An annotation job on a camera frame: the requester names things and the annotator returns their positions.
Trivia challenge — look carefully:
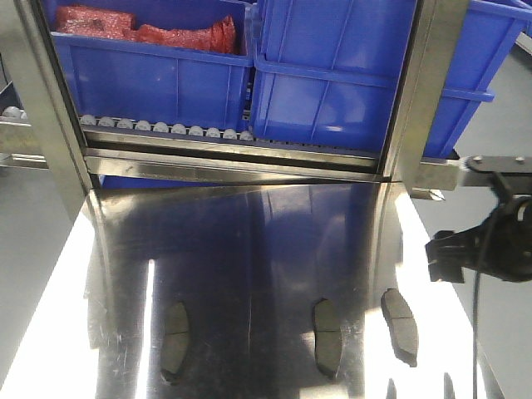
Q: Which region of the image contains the right blue plastic bin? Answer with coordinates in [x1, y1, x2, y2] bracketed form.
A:
[250, 1, 531, 158]

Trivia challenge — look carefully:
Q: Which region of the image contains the left blue plastic bin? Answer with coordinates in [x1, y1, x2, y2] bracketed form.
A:
[42, 1, 253, 129]

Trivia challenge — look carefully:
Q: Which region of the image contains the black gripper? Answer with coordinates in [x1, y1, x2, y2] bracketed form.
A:
[426, 196, 531, 283]

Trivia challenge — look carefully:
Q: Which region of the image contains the blue plastic bin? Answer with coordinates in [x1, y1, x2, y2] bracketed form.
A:
[250, 1, 531, 158]
[42, 1, 253, 129]

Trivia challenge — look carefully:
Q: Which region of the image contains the grey brake pad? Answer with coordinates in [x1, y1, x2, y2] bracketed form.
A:
[381, 288, 419, 367]
[160, 302, 190, 385]
[313, 298, 342, 379]

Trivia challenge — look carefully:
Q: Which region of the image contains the white roller wheel row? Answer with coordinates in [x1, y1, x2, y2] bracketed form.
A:
[80, 114, 254, 141]

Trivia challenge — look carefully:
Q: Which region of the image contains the red bubble wrap bag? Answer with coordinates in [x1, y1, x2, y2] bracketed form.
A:
[56, 4, 237, 54]

